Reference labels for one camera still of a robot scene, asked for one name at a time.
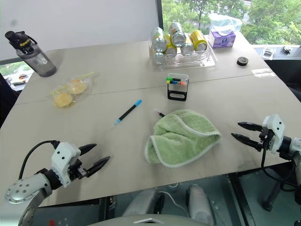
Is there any silver green drink can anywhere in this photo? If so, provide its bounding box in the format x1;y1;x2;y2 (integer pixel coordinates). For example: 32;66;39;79
169;22;187;47
152;52;166;65
181;42;195;57
150;26;167;53

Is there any purple tissue box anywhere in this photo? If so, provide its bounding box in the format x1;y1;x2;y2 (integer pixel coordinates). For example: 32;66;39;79
207;29;237;49

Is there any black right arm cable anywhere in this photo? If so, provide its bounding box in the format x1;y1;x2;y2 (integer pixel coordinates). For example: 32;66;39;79
261;140;301;192

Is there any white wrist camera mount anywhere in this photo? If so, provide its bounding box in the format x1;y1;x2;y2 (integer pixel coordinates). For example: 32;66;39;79
261;114;286;155
50;142;82;188

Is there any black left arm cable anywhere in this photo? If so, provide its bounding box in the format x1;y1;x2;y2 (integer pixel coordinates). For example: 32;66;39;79
18;140;59;180

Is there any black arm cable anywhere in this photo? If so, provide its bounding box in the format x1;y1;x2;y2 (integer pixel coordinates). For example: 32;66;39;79
261;140;301;192
18;140;59;180

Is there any green towel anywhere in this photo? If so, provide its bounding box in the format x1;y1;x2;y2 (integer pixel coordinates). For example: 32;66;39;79
144;109;222;169

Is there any thin white cable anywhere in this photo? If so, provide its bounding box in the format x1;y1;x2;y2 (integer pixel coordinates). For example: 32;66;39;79
158;182;191;218

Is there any grey robot torso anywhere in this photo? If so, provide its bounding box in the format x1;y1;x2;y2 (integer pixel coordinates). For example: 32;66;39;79
86;213;214;226

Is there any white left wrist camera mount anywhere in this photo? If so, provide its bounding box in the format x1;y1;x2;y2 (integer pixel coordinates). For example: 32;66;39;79
50;142;82;188

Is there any dark window frame post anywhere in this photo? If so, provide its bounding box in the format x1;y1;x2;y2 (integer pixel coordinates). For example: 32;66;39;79
156;0;165;29

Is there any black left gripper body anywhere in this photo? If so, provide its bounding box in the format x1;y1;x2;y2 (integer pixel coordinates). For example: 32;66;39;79
67;159;92;182

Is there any clear plastic can tray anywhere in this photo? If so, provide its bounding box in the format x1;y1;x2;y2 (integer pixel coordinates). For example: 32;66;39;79
148;38;219;72

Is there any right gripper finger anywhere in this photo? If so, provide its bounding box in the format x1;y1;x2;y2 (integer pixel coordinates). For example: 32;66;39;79
237;121;263;132
231;133;264;153

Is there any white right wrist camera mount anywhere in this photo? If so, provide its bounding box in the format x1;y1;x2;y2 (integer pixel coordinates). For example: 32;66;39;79
261;114;286;155

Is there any grey rounded robot leg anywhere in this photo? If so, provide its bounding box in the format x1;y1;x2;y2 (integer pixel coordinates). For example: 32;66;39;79
121;188;165;218
186;184;215;225

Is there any clear plastic bread bag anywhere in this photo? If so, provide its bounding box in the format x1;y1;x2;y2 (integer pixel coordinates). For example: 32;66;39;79
48;71;95;109

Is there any black tape roll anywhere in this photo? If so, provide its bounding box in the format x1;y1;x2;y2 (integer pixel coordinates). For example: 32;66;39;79
236;56;249;67

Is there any yellow drink can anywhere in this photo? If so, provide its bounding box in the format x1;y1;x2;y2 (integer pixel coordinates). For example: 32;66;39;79
190;30;208;52
164;33;179;57

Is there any black marker holder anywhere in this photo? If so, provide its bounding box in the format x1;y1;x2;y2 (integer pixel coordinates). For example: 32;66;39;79
166;73;190;102

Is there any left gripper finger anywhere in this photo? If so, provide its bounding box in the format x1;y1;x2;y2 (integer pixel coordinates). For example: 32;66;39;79
85;155;111;178
78;143;98;156

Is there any black pen with blue cap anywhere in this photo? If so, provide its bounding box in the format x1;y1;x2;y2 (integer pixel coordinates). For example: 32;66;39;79
114;99;143;126

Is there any small grey white device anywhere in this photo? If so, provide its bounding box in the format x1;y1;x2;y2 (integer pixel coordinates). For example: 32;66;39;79
261;47;275;59

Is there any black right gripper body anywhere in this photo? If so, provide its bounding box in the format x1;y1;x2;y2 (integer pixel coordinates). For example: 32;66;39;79
258;124;275;152

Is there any yellow round bread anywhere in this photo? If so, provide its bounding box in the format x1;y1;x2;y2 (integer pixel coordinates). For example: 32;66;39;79
53;92;73;109
66;79;89;95

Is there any grey sports water bottle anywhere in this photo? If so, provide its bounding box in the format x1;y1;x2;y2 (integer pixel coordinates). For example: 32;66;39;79
4;30;58;78

